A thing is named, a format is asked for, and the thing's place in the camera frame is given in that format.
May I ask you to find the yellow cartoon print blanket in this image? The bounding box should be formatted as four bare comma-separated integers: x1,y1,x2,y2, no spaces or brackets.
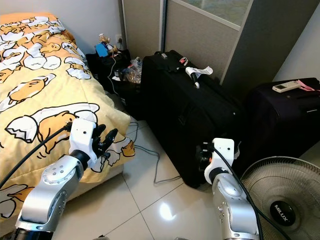
0,12,137,236

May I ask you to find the large black suitcase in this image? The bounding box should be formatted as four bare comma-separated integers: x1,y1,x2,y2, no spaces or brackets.
140,49,245,190

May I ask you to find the black bedside cabinet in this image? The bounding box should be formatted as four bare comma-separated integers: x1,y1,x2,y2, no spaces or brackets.
85,48,144,122

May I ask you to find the clear plastic bag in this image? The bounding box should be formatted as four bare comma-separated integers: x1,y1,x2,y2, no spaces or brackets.
122,56,144,85

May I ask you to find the dark purple suitcase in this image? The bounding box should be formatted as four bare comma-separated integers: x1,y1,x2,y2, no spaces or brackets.
235,77,320,172

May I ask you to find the small blue box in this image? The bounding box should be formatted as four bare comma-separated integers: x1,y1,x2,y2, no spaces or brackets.
95,42,111,58

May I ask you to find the grey standing fan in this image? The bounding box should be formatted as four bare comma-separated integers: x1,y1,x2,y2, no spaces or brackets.
240,156,320,240

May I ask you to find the small brown plush figure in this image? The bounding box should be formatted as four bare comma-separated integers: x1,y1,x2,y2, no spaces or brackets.
99,33,119,55

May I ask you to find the white remote control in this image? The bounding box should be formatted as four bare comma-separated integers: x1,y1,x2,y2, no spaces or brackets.
272,80,304,94

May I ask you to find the grey partition panel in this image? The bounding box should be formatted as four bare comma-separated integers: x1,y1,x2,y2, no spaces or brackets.
122,0,253,83

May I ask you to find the pink ribbon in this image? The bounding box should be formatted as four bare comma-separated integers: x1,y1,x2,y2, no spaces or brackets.
297,78,320,92

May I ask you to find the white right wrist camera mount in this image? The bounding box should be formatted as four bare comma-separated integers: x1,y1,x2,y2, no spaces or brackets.
205,137,235,174

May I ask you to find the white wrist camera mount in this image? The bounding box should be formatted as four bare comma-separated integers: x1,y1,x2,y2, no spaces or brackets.
68,118,99,157
205,137,235,174

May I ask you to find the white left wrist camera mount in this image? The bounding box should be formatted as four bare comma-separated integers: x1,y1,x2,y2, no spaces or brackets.
68,118,99,157

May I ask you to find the grey floor cable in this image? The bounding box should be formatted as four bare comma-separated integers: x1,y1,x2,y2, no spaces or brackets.
124,120,182,186

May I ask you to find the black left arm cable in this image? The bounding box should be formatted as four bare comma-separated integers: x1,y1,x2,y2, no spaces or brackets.
0,125,72,188

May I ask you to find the white wall socket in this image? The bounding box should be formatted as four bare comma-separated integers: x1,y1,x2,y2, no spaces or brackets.
114,33,124,49

